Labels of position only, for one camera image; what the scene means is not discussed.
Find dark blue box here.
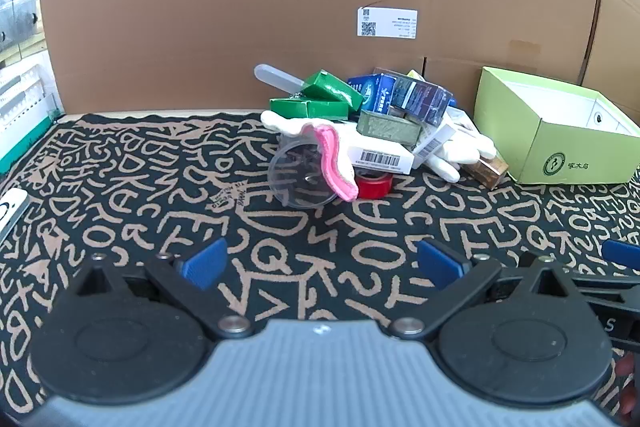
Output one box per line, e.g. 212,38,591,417
390,76,453,126

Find person's right hand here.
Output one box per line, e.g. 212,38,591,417
616,353,640,415

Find light green box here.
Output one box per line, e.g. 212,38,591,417
473,66,640,185

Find small white barcoded box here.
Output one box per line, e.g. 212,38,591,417
412,124,456,158

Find red tape roll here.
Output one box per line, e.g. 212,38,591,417
355,172,394,200

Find olive green box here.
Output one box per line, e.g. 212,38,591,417
356,109,422,146

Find plain white glove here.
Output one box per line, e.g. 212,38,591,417
425,107,498,182

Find white glove with pink cuff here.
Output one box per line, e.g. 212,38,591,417
261,109,360,201

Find large brown cardboard box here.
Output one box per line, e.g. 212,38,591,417
36,0,608,115

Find white flat device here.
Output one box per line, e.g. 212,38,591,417
0,188,30,240

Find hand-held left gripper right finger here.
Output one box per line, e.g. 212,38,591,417
389,238,586,340

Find bright green box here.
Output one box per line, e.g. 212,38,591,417
270,97,351,120
299,70,365,112

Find clear plastic tube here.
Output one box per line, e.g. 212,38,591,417
254,64,307,94

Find clear round plastic container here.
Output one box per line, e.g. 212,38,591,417
267,132,346,209

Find black letter-patterned mat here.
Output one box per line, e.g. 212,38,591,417
0,109,640,427

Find brown gold box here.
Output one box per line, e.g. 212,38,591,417
460,154,510,189

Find white box with barcode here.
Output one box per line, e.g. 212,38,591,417
350,127,416,174

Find white shipping label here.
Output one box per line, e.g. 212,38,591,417
357,6,419,39

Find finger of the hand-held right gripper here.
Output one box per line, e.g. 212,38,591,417
601,238,640,275
570,274,640,308

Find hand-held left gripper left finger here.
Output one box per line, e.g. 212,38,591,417
65,238,253,340

